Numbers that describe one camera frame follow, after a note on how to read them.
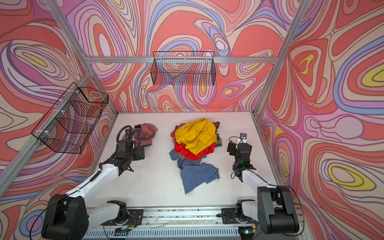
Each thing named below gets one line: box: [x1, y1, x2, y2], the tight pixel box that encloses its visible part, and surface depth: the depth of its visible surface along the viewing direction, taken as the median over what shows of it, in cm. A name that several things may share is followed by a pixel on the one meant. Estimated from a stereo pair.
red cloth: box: [170, 133, 217, 161], surface depth 87 cm
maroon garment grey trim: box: [122, 123, 158, 147], surface depth 102 cm
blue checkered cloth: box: [169, 148, 220, 195], surface depth 88 cm
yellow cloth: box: [175, 117, 218, 155], surface depth 88 cm
